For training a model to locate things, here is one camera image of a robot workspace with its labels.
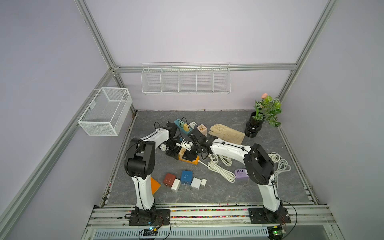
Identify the orange power strip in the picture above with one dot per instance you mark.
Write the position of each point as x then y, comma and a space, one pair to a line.
195, 162

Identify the white mesh wall basket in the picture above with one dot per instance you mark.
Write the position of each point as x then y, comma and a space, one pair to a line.
106, 113

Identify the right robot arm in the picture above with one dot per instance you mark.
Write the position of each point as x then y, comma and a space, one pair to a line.
258, 164

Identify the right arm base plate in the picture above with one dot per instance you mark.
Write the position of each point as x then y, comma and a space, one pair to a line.
264, 216

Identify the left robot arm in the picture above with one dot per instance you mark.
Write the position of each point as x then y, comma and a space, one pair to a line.
139, 161

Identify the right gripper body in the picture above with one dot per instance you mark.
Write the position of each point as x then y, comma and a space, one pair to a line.
193, 150

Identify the white wire wall shelf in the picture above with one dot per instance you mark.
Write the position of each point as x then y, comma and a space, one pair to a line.
204, 78

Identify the small white plug adapter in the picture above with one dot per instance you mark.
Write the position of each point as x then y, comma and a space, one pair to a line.
203, 182

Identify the artificial plant in black pot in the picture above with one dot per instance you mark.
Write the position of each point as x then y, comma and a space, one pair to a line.
266, 111

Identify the beige cube socket adapter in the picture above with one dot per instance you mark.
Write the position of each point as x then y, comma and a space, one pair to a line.
182, 151

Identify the pink cube socket adapter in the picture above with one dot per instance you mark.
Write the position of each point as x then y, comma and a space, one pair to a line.
203, 129

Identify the beige work glove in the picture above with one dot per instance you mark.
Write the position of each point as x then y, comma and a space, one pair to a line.
227, 134

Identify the blue cube socket adapter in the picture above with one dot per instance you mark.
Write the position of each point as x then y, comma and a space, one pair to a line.
186, 177

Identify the purple power strip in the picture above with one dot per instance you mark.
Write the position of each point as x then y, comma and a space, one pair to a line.
241, 174

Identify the white usb charger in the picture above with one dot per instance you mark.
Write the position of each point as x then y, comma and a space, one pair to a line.
196, 183
176, 185

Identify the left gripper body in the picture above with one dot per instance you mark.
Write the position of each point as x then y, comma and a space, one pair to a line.
173, 148

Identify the white grey power strip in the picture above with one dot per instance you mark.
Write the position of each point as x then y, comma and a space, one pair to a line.
193, 125

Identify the teal power strip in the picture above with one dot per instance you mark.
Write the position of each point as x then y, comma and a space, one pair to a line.
179, 123

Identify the orange sponge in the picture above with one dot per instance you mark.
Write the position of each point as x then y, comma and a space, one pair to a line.
155, 185

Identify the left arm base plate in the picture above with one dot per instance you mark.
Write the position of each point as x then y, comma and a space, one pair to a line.
152, 217

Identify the red cube socket adapter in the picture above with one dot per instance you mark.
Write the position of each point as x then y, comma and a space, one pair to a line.
169, 179

